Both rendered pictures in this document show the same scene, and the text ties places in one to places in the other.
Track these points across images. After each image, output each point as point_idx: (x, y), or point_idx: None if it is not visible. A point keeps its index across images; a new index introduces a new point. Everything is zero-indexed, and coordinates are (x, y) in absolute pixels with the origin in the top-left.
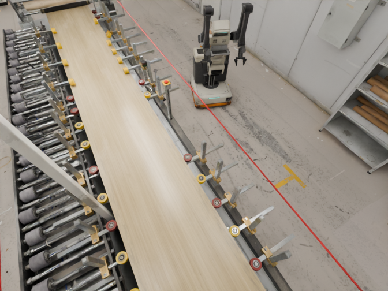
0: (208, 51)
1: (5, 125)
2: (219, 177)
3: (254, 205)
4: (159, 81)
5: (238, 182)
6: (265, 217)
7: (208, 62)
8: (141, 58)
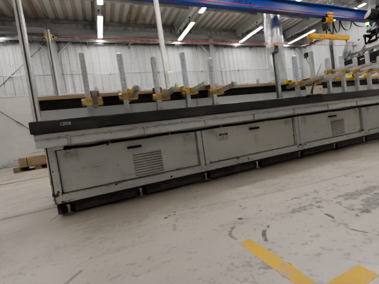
0: (369, 11)
1: (157, 15)
2: (185, 87)
3: (197, 217)
4: (294, 62)
5: (246, 202)
6: (168, 227)
7: (372, 30)
8: (325, 60)
